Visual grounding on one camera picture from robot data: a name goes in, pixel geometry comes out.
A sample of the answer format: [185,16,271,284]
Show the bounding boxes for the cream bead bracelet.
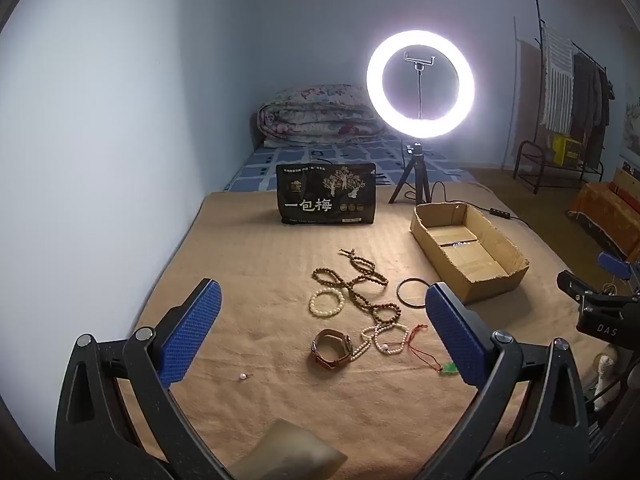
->
[308,287,346,319]

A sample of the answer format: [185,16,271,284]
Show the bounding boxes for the folded floral quilt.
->
[256,84,389,149]

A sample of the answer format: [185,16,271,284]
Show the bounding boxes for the black snack bag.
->
[276,162,378,227]

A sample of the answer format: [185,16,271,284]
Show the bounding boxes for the white pearl necklace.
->
[350,323,410,361]

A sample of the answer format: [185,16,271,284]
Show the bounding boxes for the long brown bead necklace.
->
[312,248,401,327]

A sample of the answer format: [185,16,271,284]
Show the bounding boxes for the black bangle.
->
[397,277,432,307]

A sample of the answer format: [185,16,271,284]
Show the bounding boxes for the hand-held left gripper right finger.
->
[417,281,603,480]

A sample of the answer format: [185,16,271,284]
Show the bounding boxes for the striped cloth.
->
[584,407,618,463]

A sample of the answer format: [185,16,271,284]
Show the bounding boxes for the orange wooden chest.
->
[569,167,640,262]

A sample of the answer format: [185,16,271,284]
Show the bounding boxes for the wall picture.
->
[620,80,640,167]

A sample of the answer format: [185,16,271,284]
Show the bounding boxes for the white striped towel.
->
[540,25,576,133]

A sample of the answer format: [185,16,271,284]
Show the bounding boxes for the red cord green pendant necklace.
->
[407,324,459,376]

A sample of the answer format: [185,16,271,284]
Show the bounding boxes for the phone holder clamp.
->
[403,51,437,75]

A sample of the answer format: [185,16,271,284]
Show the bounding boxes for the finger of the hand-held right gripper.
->
[597,251,633,282]
[556,270,603,312]

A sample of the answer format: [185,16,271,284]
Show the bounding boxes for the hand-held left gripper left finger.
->
[54,277,236,480]

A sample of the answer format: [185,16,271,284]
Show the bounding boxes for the ring light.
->
[366,30,476,140]

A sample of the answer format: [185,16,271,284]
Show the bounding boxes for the dark hanging clothes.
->
[570,52,614,166]

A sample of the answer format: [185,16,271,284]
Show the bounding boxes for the person's right hand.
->
[593,353,620,413]

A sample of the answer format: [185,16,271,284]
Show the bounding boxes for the beige foam piece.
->
[229,419,349,480]

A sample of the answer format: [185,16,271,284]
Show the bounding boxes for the yellow box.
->
[552,134,584,165]

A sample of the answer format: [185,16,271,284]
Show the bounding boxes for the cardboard box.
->
[411,202,530,305]

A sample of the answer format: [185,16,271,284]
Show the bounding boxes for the black clothes rack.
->
[512,0,615,195]

